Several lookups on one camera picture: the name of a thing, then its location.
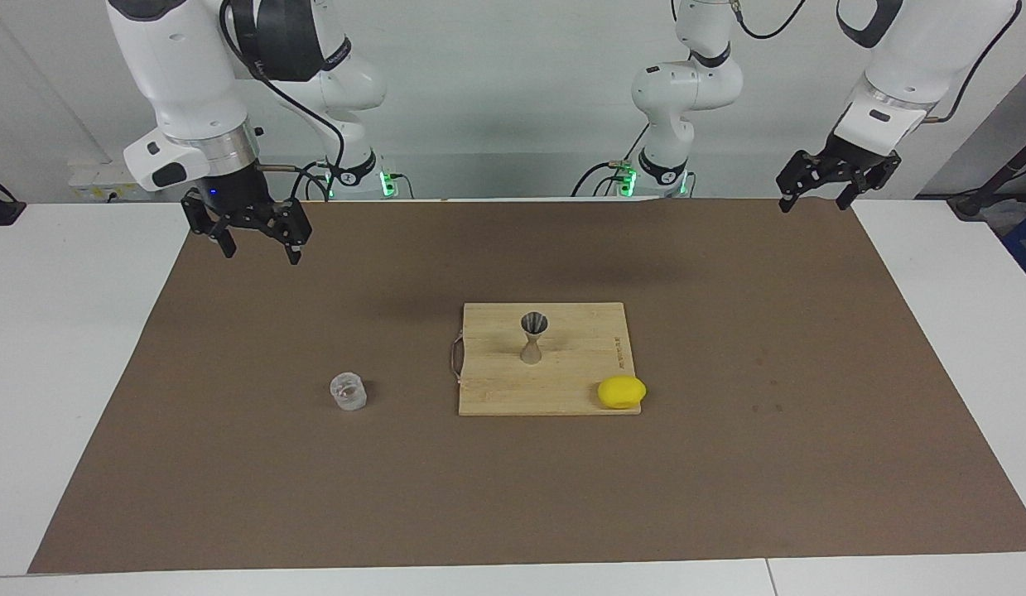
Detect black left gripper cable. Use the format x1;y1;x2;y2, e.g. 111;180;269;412
732;0;1023;125

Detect bamboo cutting board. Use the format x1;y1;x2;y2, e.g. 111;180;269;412
450;302;643;416

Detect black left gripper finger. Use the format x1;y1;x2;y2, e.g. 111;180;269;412
836;154;903;211
776;149;846;214

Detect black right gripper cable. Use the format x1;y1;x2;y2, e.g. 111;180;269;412
219;0;345;201

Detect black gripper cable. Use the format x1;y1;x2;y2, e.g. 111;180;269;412
732;0;1023;125
219;0;345;201

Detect white power strip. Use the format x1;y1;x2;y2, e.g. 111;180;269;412
68;161;161;202

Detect black stand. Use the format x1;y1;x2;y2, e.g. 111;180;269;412
947;132;1026;220

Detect yellow lemon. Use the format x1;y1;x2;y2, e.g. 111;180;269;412
597;375;648;411

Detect steel double jigger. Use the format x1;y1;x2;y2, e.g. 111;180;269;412
521;311;551;365

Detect brown table mat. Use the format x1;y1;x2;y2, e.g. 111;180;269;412
28;197;1026;574

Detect black base cables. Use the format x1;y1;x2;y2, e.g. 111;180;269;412
571;116;650;198

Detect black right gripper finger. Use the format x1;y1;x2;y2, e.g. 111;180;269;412
181;188;238;259
266;197;313;267

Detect small clear glass cup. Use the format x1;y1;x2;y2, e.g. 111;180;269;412
329;372;368;411

